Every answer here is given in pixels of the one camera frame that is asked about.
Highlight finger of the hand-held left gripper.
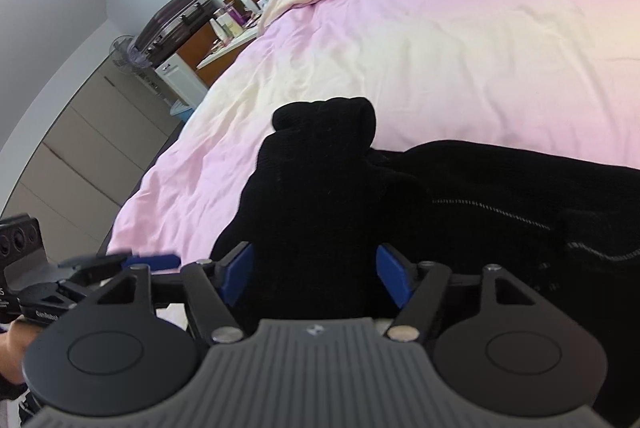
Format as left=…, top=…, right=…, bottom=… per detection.
left=120, top=254, right=180, bottom=269
left=56, top=252, right=135, bottom=283

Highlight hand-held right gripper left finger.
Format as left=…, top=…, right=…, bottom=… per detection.
left=97, top=242, right=254, bottom=344

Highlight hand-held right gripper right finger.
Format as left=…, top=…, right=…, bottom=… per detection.
left=376, top=244, right=533, bottom=343

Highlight black pants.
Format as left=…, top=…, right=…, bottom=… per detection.
left=207, top=96, right=640, bottom=324

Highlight person's left hand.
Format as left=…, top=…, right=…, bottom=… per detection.
left=0, top=322, right=42, bottom=385

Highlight grey wardrobe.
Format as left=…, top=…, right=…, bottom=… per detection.
left=0, top=56, right=177, bottom=249

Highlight blue basket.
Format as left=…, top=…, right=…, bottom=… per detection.
left=169, top=100, right=194, bottom=125

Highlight white cabinet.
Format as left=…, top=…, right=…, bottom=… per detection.
left=153, top=52, right=209, bottom=106

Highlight small standing fan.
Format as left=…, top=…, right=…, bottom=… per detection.
left=108, top=34, right=151, bottom=74

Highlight pink blanket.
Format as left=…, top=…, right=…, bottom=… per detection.
left=106, top=0, right=640, bottom=261

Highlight wooden nightstand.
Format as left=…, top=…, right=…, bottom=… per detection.
left=176, top=0, right=262, bottom=89

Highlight dark maroon suitcase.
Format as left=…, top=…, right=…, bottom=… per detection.
left=134, top=0, right=214, bottom=66

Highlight cluster of bottles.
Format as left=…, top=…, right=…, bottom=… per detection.
left=209, top=0, right=262, bottom=44

